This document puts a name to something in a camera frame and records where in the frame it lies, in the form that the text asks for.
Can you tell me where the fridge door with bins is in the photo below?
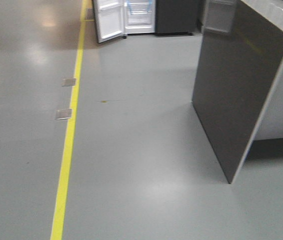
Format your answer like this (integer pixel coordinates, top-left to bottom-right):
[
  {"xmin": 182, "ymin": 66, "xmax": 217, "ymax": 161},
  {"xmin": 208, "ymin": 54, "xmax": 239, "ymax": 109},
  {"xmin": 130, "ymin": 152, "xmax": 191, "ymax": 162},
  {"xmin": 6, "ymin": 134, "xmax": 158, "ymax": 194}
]
[{"xmin": 92, "ymin": 0, "xmax": 125, "ymax": 44}]

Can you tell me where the dark grey fridge unit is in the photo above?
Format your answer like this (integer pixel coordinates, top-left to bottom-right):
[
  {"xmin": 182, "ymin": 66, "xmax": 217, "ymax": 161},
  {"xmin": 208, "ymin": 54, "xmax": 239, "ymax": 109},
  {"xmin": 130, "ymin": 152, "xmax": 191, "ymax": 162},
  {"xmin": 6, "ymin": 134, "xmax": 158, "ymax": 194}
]
[{"xmin": 155, "ymin": 0, "xmax": 201, "ymax": 35}]

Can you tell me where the steel floor socket plate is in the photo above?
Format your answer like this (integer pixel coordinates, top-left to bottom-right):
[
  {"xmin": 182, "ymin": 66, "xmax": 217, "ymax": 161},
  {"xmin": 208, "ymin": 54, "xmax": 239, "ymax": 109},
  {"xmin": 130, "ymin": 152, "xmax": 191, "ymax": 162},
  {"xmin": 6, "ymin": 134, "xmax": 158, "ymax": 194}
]
[
  {"xmin": 62, "ymin": 78, "xmax": 77, "ymax": 87},
  {"xmin": 55, "ymin": 108, "xmax": 73, "ymax": 120}
]

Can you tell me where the steel floor socket plate far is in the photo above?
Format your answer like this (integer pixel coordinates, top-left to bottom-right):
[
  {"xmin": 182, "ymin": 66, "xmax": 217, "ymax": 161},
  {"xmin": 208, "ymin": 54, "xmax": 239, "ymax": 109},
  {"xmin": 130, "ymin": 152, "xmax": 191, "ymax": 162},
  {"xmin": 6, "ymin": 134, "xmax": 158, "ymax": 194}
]
[{"xmin": 62, "ymin": 78, "xmax": 77, "ymax": 87}]

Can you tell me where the grey kitchen island counter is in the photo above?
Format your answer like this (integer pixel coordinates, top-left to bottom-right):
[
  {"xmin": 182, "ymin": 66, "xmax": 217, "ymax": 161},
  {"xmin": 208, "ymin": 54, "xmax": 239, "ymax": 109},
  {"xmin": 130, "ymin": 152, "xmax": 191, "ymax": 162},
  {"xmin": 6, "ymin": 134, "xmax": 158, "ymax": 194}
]
[{"xmin": 192, "ymin": 0, "xmax": 283, "ymax": 183}]

